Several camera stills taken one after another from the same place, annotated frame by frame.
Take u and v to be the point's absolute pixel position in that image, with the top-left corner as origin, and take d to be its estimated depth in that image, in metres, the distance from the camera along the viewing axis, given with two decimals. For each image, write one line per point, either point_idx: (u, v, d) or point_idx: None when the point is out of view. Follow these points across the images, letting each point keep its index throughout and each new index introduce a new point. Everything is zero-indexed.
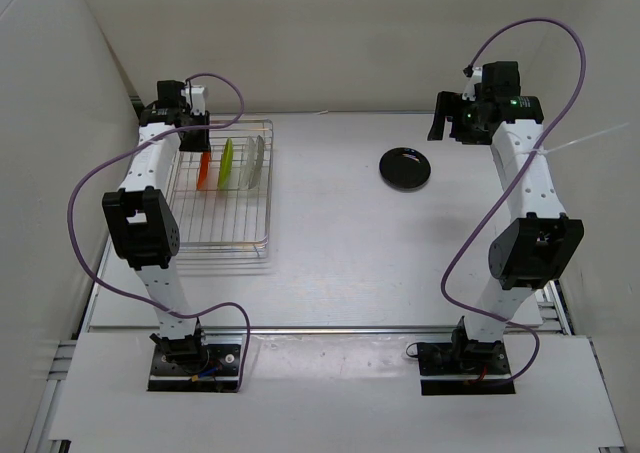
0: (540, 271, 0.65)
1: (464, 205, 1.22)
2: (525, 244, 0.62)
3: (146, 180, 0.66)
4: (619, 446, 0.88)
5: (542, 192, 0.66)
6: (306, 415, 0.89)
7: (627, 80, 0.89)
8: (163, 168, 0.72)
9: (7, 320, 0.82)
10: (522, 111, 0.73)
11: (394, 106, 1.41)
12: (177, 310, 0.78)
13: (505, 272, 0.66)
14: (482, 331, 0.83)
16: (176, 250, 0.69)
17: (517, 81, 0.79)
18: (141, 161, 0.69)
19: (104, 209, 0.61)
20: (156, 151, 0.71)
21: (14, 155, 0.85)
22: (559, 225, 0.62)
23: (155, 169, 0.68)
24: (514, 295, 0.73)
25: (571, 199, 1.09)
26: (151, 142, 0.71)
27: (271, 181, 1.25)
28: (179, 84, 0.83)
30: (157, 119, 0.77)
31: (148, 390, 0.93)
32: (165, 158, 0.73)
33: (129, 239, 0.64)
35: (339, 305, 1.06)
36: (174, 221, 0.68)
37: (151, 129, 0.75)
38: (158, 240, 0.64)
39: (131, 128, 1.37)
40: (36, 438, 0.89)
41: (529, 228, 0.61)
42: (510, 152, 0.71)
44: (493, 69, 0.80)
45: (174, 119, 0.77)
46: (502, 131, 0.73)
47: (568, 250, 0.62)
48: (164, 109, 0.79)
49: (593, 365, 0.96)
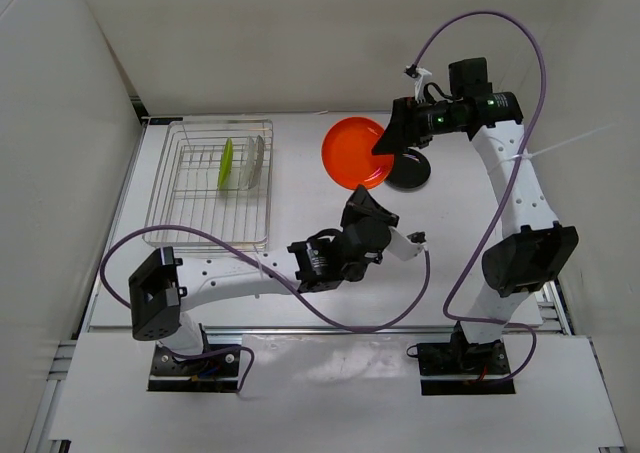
0: (538, 277, 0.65)
1: (463, 206, 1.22)
2: (521, 257, 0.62)
3: (199, 281, 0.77)
4: (619, 446, 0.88)
5: (533, 202, 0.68)
6: (306, 415, 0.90)
7: (627, 80, 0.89)
8: (240, 286, 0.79)
9: (7, 321, 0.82)
10: (502, 109, 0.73)
11: (394, 105, 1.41)
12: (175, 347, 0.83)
13: (503, 283, 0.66)
14: (481, 334, 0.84)
16: (145, 337, 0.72)
17: (487, 78, 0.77)
18: (225, 269, 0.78)
19: (157, 251, 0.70)
20: (244, 273, 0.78)
21: (14, 156, 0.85)
22: (552, 232, 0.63)
23: (217, 283, 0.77)
24: (512, 300, 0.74)
25: (571, 200, 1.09)
26: (255, 269, 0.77)
27: (271, 180, 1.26)
28: (357, 249, 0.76)
30: (301, 261, 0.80)
31: (148, 390, 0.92)
32: (252, 284, 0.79)
33: (136, 285, 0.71)
35: (340, 306, 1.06)
36: (167, 327, 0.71)
37: (285, 263, 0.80)
38: (138, 315, 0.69)
39: (130, 128, 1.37)
40: (36, 438, 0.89)
41: (524, 241, 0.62)
42: (494, 157, 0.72)
44: (462, 66, 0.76)
45: (306, 278, 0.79)
46: (484, 136, 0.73)
47: (563, 258, 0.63)
48: (320, 261, 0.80)
49: (594, 365, 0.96)
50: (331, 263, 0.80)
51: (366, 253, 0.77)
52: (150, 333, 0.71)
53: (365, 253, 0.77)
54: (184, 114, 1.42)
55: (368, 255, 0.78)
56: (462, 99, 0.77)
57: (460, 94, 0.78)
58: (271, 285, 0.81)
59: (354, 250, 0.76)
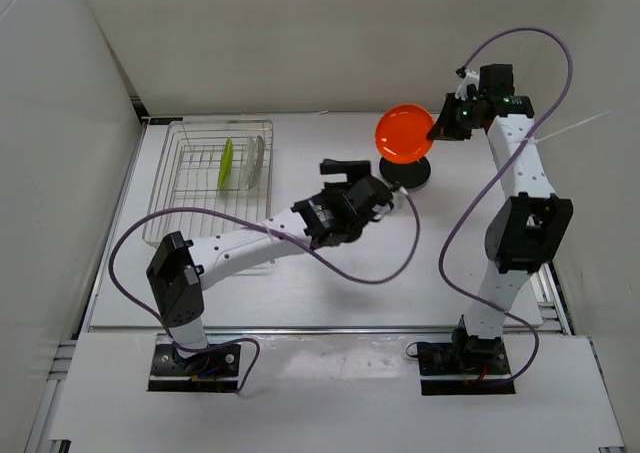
0: (533, 252, 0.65)
1: (463, 206, 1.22)
2: (514, 219, 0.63)
3: (212, 256, 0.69)
4: (619, 446, 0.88)
5: (533, 177, 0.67)
6: (306, 415, 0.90)
7: (627, 80, 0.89)
8: (251, 257, 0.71)
9: (7, 321, 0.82)
10: (516, 107, 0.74)
11: (393, 105, 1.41)
12: (178, 341, 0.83)
13: (500, 253, 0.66)
14: (481, 325, 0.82)
16: (176, 323, 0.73)
17: (511, 83, 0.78)
18: (236, 239, 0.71)
19: (165, 239, 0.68)
20: (255, 242, 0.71)
21: (13, 156, 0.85)
22: (548, 202, 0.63)
23: (232, 255, 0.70)
24: (512, 281, 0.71)
25: (572, 200, 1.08)
26: (265, 234, 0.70)
27: (271, 180, 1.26)
28: (368, 202, 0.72)
30: (306, 218, 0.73)
31: (148, 390, 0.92)
32: (264, 252, 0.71)
33: (156, 277, 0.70)
35: (340, 305, 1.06)
36: (194, 307, 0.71)
37: (291, 223, 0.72)
38: (163, 302, 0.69)
39: (129, 128, 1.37)
40: (36, 438, 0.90)
41: (518, 205, 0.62)
42: (502, 142, 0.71)
44: (489, 69, 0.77)
45: (316, 234, 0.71)
46: (495, 124, 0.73)
47: (559, 229, 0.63)
48: (327, 214, 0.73)
49: (594, 365, 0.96)
50: (338, 219, 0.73)
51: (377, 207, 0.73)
52: (179, 317, 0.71)
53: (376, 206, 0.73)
54: (184, 113, 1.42)
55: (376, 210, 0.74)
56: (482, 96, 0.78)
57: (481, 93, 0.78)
58: (284, 251, 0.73)
59: (363, 203, 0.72)
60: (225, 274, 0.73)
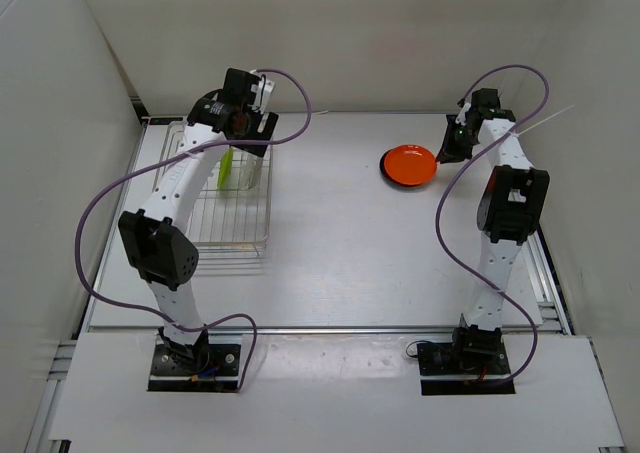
0: (519, 219, 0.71)
1: (463, 207, 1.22)
2: (500, 185, 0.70)
3: (168, 205, 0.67)
4: (619, 446, 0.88)
5: (515, 155, 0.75)
6: (306, 415, 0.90)
7: (628, 81, 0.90)
8: (194, 184, 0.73)
9: (7, 321, 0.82)
10: (501, 115, 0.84)
11: (393, 106, 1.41)
12: (182, 324, 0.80)
13: (490, 219, 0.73)
14: (481, 313, 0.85)
16: (187, 278, 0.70)
17: (498, 102, 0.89)
18: (171, 181, 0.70)
19: (120, 225, 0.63)
20: (190, 169, 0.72)
21: (13, 156, 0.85)
22: (528, 174, 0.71)
23: (182, 193, 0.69)
24: (504, 253, 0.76)
25: (571, 201, 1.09)
26: (189, 157, 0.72)
27: (271, 180, 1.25)
28: (246, 81, 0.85)
30: (206, 120, 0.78)
31: (148, 390, 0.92)
32: (198, 174, 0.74)
33: (141, 259, 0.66)
35: (339, 306, 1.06)
36: (191, 250, 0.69)
37: (201, 133, 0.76)
38: (163, 267, 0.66)
39: (129, 128, 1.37)
40: (36, 438, 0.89)
41: (503, 173, 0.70)
42: (489, 138, 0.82)
44: (478, 91, 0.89)
45: (224, 123, 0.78)
46: (483, 126, 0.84)
47: (539, 199, 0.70)
48: (220, 106, 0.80)
49: (594, 365, 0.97)
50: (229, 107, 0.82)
51: (251, 87, 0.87)
52: (185, 270, 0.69)
53: (251, 87, 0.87)
54: (184, 113, 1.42)
55: (252, 90, 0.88)
56: (473, 113, 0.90)
57: (472, 110, 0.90)
58: (209, 162, 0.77)
59: (242, 84, 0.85)
60: (186, 216, 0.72)
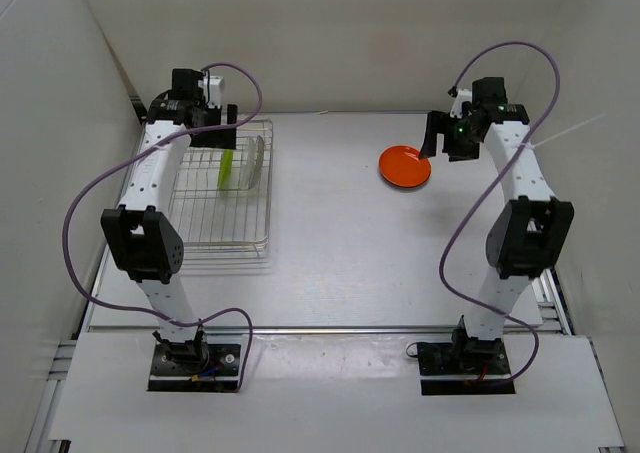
0: (536, 257, 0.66)
1: (463, 207, 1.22)
2: (517, 224, 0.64)
3: (148, 195, 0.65)
4: (619, 446, 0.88)
5: (532, 179, 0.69)
6: (306, 415, 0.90)
7: (628, 80, 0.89)
8: (168, 175, 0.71)
9: (7, 321, 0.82)
10: (510, 114, 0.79)
11: (394, 105, 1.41)
12: (180, 319, 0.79)
13: (502, 258, 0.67)
14: (482, 328, 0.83)
16: (177, 267, 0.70)
17: (503, 94, 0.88)
18: (144, 173, 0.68)
19: (102, 224, 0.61)
20: (162, 160, 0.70)
21: (13, 156, 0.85)
22: (548, 208, 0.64)
23: (159, 182, 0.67)
24: (512, 284, 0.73)
25: (572, 201, 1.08)
26: (157, 149, 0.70)
27: (271, 180, 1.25)
28: (193, 78, 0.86)
30: (165, 116, 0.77)
31: (148, 390, 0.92)
32: (169, 165, 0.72)
33: (128, 254, 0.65)
35: (340, 306, 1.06)
36: (177, 238, 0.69)
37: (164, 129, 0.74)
38: (154, 258, 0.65)
39: (130, 128, 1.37)
40: (36, 438, 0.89)
41: (522, 209, 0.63)
42: (500, 149, 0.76)
44: (481, 83, 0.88)
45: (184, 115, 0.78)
46: (492, 132, 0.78)
47: (559, 235, 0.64)
48: (175, 102, 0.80)
49: (594, 365, 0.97)
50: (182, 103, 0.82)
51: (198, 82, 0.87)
52: (175, 257, 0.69)
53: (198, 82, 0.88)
54: None
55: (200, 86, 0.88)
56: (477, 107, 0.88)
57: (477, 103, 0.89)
58: (177, 155, 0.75)
59: (190, 81, 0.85)
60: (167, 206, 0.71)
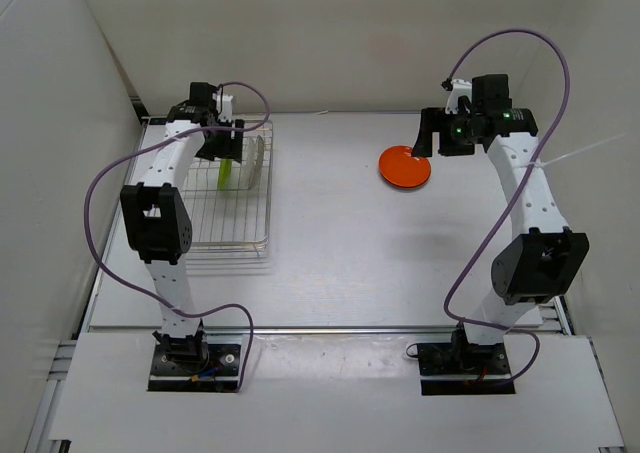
0: (547, 288, 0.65)
1: (463, 207, 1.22)
2: (530, 259, 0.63)
3: (165, 176, 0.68)
4: (619, 446, 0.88)
5: (543, 207, 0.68)
6: (306, 415, 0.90)
7: (628, 81, 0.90)
8: (183, 165, 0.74)
9: (7, 321, 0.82)
10: (517, 125, 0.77)
11: (393, 106, 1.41)
12: (182, 308, 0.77)
13: (511, 288, 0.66)
14: (482, 336, 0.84)
16: (186, 249, 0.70)
17: (506, 95, 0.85)
18: (162, 159, 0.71)
19: (121, 198, 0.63)
20: (178, 149, 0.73)
21: (14, 156, 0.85)
22: (561, 242, 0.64)
23: (175, 167, 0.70)
24: (518, 308, 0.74)
25: (572, 202, 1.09)
26: (175, 139, 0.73)
27: (271, 181, 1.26)
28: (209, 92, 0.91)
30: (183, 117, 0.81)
31: (148, 390, 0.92)
32: (185, 156, 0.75)
33: (141, 232, 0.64)
35: (340, 306, 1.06)
36: (187, 222, 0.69)
37: (182, 125, 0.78)
38: (166, 236, 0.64)
39: (129, 127, 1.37)
40: (36, 439, 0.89)
41: (534, 244, 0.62)
42: (507, 165, 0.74)
44: (485, 83, 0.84)
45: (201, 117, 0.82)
46: (498, 146, 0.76)
47: (572, 266, 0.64)
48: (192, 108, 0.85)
49: (594, 365, 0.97)
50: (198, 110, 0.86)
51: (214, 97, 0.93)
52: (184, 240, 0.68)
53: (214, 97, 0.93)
54: None
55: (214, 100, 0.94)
56: (480, 109, 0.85)
57: (480, 105, 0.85)
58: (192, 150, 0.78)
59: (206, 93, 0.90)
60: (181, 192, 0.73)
